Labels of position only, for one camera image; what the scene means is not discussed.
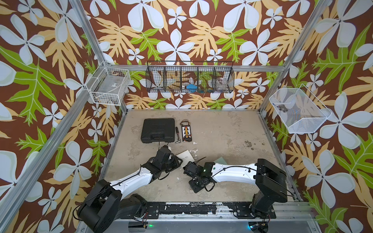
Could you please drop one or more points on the black wire basket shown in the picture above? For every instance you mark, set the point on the black wire basket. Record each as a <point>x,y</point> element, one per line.
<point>175,76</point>

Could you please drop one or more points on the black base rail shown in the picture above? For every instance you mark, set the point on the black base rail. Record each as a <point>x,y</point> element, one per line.
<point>152,210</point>

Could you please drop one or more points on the white mesh basket right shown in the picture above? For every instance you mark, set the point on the white mesh basket right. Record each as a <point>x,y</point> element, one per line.
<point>306,113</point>

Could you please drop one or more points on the teal jewelry box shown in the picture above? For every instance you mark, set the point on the teal jewelry box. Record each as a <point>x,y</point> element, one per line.
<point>220,161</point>

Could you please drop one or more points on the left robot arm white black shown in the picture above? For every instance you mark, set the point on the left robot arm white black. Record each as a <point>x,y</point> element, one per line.
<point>109,201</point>

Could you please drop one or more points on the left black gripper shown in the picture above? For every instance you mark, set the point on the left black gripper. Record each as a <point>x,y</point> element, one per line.
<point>177,162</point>

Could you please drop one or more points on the black charging board yellow connectors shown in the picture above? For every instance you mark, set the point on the black charging board yellow connectors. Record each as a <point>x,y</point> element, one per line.
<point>186,130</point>

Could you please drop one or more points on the chrome ratchet wrench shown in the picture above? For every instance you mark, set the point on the chrome ratchet wrench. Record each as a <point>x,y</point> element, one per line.
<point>178,135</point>

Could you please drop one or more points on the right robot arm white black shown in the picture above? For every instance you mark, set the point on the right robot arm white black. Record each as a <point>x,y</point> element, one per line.
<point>270,180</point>

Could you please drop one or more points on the black plastic tool case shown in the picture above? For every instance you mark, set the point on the black plastic tool case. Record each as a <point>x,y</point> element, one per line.
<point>158,130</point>

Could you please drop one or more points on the white wire basket left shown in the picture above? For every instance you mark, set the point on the white wire basket left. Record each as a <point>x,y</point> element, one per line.
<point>108,84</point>

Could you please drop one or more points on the white drawer jewelry box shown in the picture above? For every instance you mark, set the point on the white drawer jewelry box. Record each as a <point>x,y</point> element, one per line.
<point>186,157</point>

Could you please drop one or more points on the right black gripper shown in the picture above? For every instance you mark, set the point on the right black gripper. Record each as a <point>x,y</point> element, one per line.
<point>193,188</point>

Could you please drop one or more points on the blue object in basket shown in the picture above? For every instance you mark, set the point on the blue object in basket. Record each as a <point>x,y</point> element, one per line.
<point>192,88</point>

